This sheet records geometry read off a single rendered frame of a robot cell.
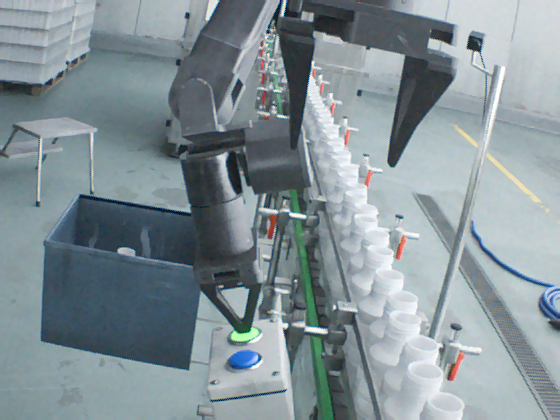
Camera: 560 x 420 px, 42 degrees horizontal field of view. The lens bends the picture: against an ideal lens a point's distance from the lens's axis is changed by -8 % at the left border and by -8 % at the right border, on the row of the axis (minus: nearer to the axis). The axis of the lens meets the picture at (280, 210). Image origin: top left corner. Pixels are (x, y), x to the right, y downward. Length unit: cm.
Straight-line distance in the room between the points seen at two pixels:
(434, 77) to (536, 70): 1149
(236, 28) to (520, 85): 1116
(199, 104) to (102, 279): 75
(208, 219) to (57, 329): 80
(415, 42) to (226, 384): 44
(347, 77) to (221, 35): 489
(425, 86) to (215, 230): 37
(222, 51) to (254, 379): 32
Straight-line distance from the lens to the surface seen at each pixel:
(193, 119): 76
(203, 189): 77
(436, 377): 76
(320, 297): 127
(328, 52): 562
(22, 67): 750
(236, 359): 79
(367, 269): 103
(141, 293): 146
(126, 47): 1126
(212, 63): 77
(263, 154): 76
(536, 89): 1199
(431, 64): 46
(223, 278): 80
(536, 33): 1188
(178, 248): 175
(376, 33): 45
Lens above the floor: 150
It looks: 17 degrees down
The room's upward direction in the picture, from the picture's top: 11 degrees clockwise
